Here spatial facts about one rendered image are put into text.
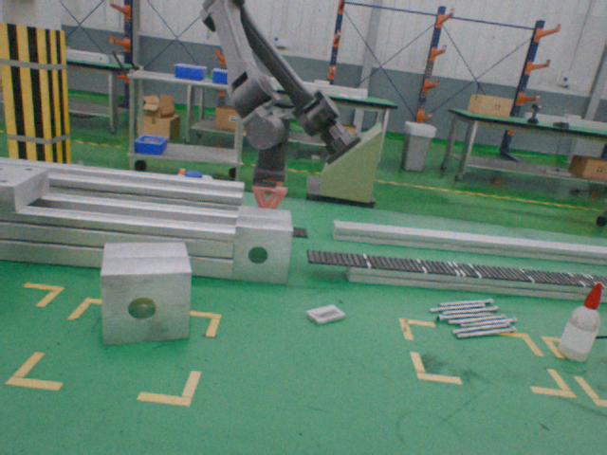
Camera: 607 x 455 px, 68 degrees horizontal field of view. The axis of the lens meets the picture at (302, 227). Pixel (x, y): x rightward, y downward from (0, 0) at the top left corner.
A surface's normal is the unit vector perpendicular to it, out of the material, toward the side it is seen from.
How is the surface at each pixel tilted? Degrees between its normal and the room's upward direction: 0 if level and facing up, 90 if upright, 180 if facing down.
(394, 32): 90
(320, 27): 90
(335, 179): 90
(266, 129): 90
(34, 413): 0
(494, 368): 0
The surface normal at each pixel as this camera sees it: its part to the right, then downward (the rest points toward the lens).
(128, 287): 0.32, 0.36
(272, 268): 0.07, 0.36
